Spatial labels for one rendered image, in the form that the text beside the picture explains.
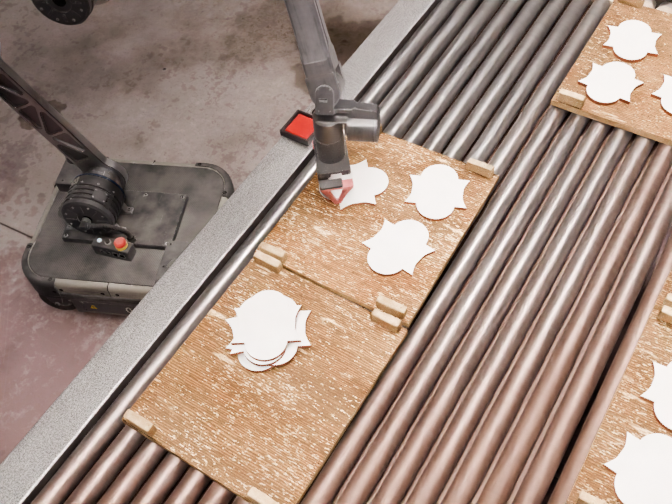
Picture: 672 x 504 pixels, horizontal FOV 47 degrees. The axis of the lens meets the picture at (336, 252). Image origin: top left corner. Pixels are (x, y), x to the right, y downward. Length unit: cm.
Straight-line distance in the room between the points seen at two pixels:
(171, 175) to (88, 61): 107
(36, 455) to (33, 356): 127
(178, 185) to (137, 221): 20
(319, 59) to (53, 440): 83
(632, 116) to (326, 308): 82
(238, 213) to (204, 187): 98
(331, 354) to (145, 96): 215
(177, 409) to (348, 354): 32
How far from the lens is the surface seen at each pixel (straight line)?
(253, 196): 170
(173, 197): 263
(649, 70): 198
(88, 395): 153
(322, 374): 142
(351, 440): 138
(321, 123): 149
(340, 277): 152
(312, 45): 145
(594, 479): 138
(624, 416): 143
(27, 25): 398
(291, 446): 137
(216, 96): 331
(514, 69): 195
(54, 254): 265
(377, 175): 167
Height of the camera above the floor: 220
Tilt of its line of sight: 54 degrees down
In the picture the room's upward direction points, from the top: 7 degrees counter-clockwise
